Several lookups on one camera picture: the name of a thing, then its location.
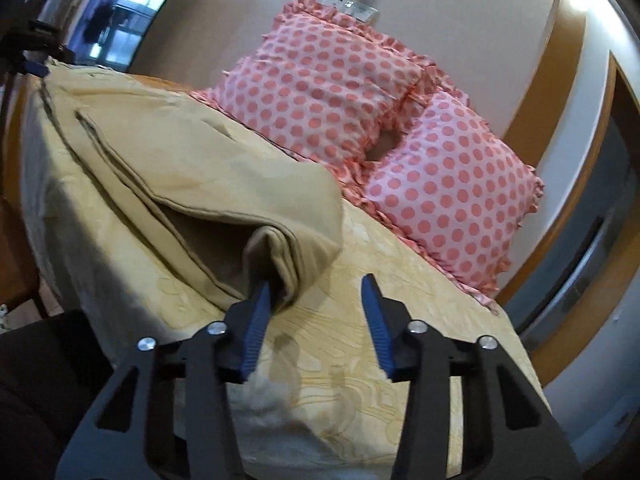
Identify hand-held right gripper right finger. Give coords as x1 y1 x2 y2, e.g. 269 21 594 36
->
361 274 585 480

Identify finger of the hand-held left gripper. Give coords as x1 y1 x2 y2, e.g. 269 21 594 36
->
0 17 76 78

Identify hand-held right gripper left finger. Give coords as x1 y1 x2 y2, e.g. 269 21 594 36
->
56 280 273 480

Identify beige pants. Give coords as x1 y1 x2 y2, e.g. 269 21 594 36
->
39 59 345 317

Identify yellow patterned bed blanket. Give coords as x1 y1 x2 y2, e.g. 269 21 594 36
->
20 72 546 480

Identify window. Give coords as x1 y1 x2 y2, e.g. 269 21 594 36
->
25 0 193 68

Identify small pink polka dot pillow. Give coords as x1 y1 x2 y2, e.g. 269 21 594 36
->
361 91 546 293

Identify person's dark clothing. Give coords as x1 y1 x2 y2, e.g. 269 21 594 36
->
0 310 118 480

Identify large pink polka dot pillow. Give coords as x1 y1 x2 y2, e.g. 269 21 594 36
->
212 0 441 167

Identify wooden headboard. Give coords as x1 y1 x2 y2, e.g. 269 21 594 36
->
492 0 633 391

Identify white wall socket panel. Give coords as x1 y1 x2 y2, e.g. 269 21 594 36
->
324 0 381 22

